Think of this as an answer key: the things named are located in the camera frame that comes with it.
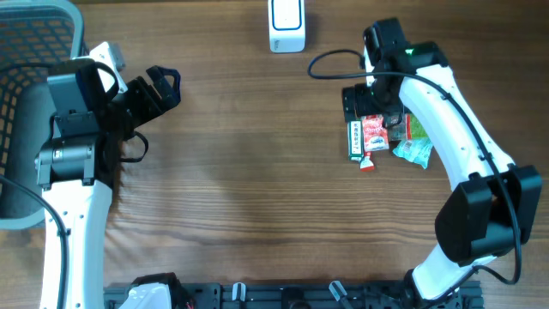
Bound red tissue packet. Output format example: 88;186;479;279
361;114;389;152

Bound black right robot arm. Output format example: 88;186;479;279
342;18;542;308

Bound grey plastic mesh basket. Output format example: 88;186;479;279
0;0;89;231

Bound red stick sachet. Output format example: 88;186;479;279
359;152;375;172

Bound teal white tissue pack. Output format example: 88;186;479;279
393;137;433;169

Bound white barcode scanner box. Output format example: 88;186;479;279
268;0;306;53

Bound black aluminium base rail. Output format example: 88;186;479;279
102;279;486;309

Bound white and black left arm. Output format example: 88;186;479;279
35;58;181;308

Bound green snack bag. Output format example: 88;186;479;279
387;113;428;142

